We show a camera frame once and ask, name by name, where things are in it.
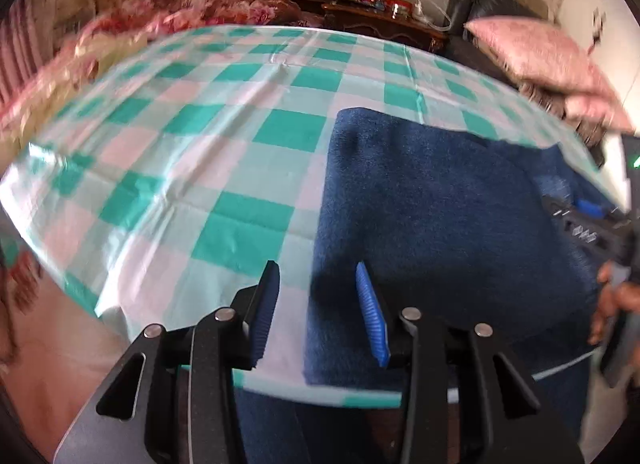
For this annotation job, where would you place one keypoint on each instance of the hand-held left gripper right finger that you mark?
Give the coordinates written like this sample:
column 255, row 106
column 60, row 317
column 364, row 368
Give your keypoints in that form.
column 372, row 314

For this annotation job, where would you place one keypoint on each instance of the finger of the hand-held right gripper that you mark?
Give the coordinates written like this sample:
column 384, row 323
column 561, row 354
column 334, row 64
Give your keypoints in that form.
column 590, row 205
column 590, row 234

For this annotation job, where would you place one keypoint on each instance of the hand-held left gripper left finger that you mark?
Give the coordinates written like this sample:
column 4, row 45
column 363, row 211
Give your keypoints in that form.
column 265, row 314

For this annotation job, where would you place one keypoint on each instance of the blue towel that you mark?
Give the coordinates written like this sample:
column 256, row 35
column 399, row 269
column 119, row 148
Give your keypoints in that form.
column 440, row 224

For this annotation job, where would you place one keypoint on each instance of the person's right hand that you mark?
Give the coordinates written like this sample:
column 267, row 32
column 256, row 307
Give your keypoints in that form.
column 604, row 304

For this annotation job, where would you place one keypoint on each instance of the small pink pillow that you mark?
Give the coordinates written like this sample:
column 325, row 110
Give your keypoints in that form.
column 600, row 112

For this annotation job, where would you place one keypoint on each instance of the grey furry cushion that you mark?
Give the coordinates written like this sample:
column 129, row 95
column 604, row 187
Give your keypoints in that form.
column 555, row 102

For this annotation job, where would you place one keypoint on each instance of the large pink pillow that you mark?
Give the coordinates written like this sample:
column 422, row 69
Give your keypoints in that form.
column 535, row 54

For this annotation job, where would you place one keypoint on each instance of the green white checked tablecloth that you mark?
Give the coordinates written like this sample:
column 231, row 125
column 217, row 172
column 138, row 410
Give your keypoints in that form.
column 200, row 144

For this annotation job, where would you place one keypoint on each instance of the black sofa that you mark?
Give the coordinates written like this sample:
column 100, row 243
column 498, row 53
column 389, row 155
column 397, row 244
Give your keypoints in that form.
column 480, row 4

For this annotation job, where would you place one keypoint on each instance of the dark wooden nightstand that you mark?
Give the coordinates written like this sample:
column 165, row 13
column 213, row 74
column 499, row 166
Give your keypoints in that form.
column 380, row 27

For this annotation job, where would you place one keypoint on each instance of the red floral blanket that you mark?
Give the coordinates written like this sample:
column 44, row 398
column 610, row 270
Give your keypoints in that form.
column 175, row 14

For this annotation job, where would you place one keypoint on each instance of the pink striped cloth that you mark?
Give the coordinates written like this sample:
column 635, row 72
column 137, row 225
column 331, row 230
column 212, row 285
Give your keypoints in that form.
column 17, row 54

